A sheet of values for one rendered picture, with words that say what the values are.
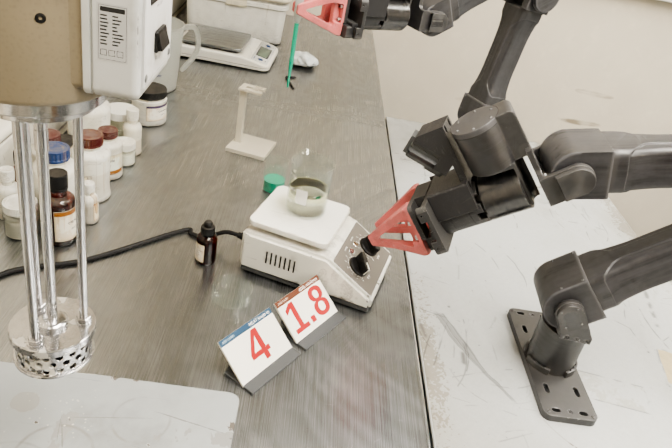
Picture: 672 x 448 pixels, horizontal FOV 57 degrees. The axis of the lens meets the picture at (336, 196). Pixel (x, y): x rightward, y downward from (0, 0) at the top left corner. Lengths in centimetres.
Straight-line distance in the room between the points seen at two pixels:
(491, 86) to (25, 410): 98
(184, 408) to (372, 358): 25
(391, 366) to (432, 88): 168
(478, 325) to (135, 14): 69
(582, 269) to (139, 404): 54
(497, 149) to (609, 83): 187
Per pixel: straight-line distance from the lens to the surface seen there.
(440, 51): 235
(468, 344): 90
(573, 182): 71
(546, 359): 88
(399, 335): 87
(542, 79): 247
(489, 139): 69
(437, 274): 101
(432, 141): 72
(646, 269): 83
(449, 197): 73
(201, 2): 191
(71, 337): 57
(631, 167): 74
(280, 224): 87
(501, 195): 73
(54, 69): 41
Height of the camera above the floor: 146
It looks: 29 degrees down
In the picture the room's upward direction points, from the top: 12 degrees clockwise
